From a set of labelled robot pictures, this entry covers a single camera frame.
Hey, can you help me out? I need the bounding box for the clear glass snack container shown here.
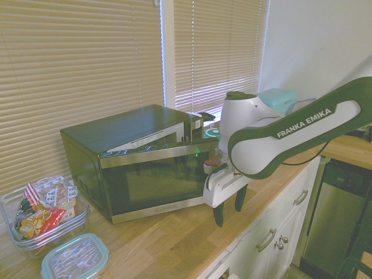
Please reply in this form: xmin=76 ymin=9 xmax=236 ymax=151
xmin=0 ymin=177 xmax=91 ymax=260

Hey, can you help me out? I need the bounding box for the dark green metal stand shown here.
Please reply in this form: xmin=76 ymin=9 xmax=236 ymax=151
xmin=333 ymin=255 xmax=372 ymax=279

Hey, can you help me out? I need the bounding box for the wide beige window blind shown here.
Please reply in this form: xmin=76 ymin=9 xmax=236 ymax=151
xmin=0 ymin=0 xmax=165 ymax=230

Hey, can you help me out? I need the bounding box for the microwave door with glass window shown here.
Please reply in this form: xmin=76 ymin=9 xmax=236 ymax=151
xmin=99 ymin=137 xmax=220 ymax=225

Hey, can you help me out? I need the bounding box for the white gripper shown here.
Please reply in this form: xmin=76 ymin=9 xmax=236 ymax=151
xmin=202 ymin=169 xmax=248 ymax=228

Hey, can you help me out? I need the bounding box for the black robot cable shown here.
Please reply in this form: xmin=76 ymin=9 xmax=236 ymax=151
xmin=280 ymin=140 xmax=331 ymax=167

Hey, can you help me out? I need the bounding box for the colourful chips bag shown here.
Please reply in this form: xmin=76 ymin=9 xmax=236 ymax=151
xmin=13 ymin=199 xmax=68 ymax=242

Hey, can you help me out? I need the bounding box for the glass container with teal lid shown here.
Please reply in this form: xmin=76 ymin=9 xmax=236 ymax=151
xmin=41 ymin=232 xmax=110 ymax=279

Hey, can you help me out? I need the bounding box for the teal bread box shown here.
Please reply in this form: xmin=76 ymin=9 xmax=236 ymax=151
xmin=256 ymin=88 xmax=298 ymax=116

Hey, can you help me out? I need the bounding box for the dark box with label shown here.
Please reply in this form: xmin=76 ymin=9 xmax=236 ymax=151
xmin=184 ymin=111 xmax=216 ymax=143

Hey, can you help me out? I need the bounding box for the metal drawer handle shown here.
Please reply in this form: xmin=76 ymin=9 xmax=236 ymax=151
xmin=292 ymin=189 xmax=309 ymax=206

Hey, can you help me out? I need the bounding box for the narrow beige window blind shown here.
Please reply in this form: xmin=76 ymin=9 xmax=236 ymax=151
xmin=173 ymin=0 xmax=270 ymax=115

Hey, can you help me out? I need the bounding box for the black stainless microwave body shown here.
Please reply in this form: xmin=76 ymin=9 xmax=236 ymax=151
xmin=60 ymin=103 xmax=210 ymax=221

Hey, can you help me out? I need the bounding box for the stainless steel dishwasher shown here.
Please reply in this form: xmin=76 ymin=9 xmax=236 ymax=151
xmin=299 ymin=161 xmax=372 ymax=266

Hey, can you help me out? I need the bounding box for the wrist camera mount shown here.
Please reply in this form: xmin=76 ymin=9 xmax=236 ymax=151
xmin=203 ymin=156 xmax=229 ymax=176

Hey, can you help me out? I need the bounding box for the white kitchen cabinet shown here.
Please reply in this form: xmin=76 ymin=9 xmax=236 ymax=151
xmin=199 ymin=156 xmax=324 ymax=279

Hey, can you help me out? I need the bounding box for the green and white round item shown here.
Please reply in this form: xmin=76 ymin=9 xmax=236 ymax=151
xmin=203 ymin=127 xmax=223 ymax=140

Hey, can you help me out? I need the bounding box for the metal cabinet bar handle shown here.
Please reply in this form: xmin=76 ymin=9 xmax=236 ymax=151
xmin=256 ymin=228 xmax=277 ymax=252

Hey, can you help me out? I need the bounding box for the red white striped snack packet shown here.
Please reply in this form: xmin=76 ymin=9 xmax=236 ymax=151
xmin=23 ymin=183 xmax=45 ymax=205

